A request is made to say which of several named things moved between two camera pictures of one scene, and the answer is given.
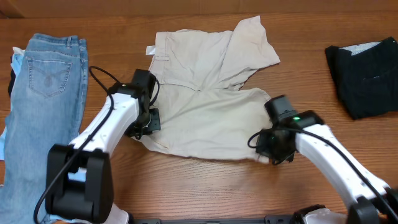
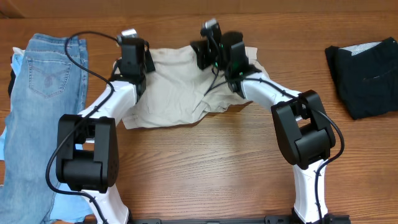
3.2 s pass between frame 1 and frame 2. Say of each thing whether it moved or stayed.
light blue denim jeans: stayed
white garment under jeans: stayed
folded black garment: stayed
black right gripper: moved
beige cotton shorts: moved
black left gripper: moved
